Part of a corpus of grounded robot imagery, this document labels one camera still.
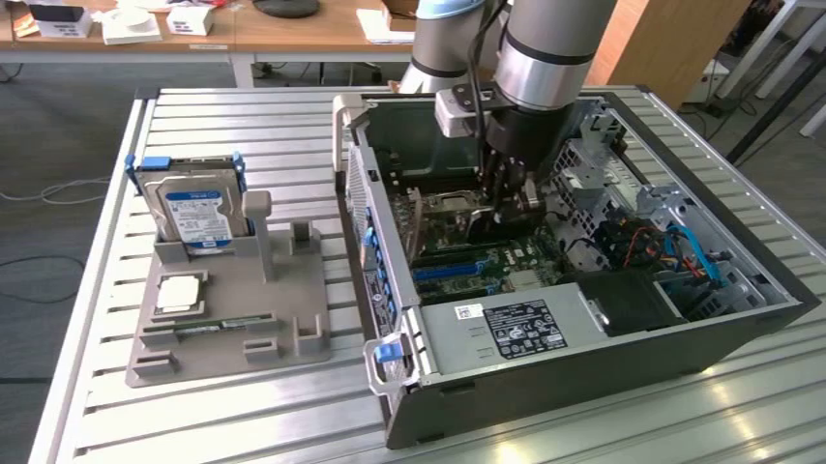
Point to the green spare RAM stick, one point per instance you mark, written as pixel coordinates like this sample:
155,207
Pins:
207,327

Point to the blue expansion slot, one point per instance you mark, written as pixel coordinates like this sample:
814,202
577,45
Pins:
449,271

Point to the grey power supply unit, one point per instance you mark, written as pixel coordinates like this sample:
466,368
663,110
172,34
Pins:
465,333

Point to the white square device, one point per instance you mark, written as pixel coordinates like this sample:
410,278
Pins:
131,29

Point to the metal CPU socket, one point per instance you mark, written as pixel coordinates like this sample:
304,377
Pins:
455,202

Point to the silver spare CPU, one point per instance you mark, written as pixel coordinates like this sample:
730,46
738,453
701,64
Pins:
176,294

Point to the silver chipset heatsink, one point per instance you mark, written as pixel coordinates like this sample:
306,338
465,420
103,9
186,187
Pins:
529,280

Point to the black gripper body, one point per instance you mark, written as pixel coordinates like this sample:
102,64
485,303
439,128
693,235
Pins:
526,133

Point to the white box with black lid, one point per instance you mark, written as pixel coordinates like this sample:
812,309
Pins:
59,21

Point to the small white cardboard box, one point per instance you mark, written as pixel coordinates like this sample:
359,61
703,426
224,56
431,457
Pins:
188,21

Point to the black expansion slot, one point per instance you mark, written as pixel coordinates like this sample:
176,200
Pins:
451,290

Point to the brown cardboard box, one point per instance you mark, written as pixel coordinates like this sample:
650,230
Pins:
401,12

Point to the black Nvidia graphics card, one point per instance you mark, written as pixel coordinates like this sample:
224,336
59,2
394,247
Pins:
481,231

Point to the wooden cabinet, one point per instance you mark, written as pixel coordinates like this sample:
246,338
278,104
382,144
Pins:
665,48

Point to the black metal pole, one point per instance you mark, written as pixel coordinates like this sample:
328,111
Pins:
771,108

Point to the orange booklet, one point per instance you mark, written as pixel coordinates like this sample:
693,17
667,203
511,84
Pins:
24,25

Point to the green motherboard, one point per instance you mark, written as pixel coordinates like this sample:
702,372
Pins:
523,256

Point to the black fan shroud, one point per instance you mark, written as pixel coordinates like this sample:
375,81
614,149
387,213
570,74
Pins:
629,302

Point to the grey plastic parts rack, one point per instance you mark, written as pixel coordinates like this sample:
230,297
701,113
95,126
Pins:
239,348

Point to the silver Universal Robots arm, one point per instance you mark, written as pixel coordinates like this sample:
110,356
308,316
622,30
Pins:
549,48

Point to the wooden desk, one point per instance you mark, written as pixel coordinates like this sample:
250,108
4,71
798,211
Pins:
290,36

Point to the blue plastic case latch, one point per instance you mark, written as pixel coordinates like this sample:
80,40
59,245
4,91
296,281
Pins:
387,353

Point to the black round object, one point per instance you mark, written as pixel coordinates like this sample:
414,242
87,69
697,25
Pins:
287,7

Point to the white metal desk frame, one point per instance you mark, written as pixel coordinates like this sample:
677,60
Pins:
783,43

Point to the hard disk with blue carrier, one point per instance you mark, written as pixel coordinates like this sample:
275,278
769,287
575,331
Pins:
194,212

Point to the white paper stack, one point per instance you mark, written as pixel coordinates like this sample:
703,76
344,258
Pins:
383,34

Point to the silver metal drive cage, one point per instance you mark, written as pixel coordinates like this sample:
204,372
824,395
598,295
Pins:
590,193

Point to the black open PC case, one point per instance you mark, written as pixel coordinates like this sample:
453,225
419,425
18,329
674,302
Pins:
581,377

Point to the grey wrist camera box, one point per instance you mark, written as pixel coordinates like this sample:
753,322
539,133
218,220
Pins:
455,116

